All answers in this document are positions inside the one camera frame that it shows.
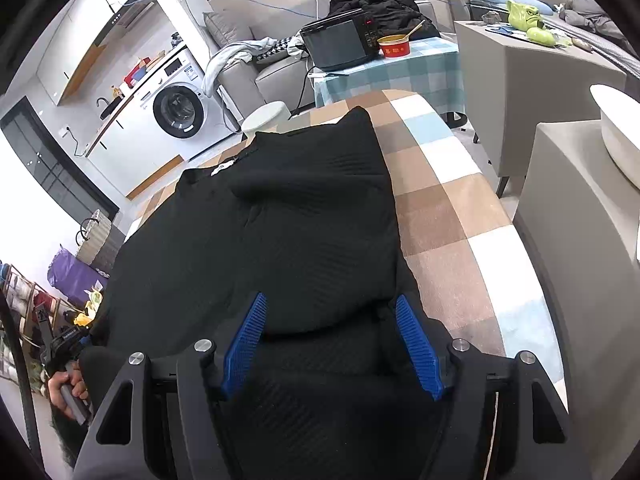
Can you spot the black door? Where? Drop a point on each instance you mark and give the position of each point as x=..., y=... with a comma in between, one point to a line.
x=40, y=160

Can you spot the person's left hand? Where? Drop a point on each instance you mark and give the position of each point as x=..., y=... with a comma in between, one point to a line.
x=56, y=385

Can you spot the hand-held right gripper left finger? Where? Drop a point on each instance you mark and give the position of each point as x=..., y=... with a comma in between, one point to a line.
x=245, y=340

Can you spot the white base cabinet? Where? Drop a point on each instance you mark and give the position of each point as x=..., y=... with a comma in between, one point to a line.
x=130, y=140

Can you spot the wooden chopsticks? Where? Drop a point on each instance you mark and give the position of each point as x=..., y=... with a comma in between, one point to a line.
x=415, y=30

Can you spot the teal checked tablecloth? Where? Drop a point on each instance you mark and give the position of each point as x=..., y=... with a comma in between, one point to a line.
x=425, y=77

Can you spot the white round stool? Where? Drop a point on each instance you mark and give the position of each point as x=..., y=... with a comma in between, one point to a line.
x=265, y=117

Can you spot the grey chair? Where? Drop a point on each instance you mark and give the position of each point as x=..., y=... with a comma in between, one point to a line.
x=575, y=240

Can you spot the white wall cabinet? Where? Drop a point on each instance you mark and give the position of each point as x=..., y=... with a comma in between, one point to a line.
x=80, y=45

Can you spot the white washing machine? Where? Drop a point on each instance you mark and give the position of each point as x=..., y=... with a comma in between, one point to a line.
x=175, y=110

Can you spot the black knit sweater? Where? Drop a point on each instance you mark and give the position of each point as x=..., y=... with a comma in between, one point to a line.
x=300, y=235

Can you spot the red paper bowl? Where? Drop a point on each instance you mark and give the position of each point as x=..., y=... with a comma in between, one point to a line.
x=394, y=47

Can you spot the person's left forearm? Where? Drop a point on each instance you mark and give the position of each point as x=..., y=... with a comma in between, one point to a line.
x=67, y=440

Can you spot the black countertop oven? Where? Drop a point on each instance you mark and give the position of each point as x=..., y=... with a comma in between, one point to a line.
x=335, y=45

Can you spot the green mask toy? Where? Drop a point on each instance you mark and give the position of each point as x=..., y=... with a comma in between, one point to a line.
x=522, y=12

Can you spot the white basin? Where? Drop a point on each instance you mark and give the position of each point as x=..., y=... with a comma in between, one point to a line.
x=622, y=130

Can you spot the pile of black clothes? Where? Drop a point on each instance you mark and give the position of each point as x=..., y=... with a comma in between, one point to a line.
x=390, y=5

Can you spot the purple bag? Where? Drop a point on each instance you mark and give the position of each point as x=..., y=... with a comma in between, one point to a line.
x=75, y=275

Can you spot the red box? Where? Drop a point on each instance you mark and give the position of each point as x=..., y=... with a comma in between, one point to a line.
x=136, y=74

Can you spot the grey sofa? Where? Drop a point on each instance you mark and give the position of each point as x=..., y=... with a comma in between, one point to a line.
x=272, y=80

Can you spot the houndstooth pillow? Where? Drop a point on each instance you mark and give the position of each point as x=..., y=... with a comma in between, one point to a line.
x=280, y=49

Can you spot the grey side cabinet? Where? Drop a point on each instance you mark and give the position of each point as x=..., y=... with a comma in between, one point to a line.
x=525, y=90

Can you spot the woven laundry basket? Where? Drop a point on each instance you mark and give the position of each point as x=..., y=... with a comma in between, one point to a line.
x=102, y=242

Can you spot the grey white garment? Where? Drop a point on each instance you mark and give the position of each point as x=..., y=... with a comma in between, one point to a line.
x=225, y=62

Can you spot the checkered tablecloth table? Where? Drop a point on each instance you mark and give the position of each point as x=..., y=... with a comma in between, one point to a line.
x=450, y=210

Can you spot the shoe rack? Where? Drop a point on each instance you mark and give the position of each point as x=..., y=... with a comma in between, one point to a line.
x=20, y=310

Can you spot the grey jacket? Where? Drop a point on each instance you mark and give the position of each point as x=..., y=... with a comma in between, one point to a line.
x=595, y=15

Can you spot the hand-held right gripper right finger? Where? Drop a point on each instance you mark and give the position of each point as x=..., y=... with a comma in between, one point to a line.
x=417, y=345

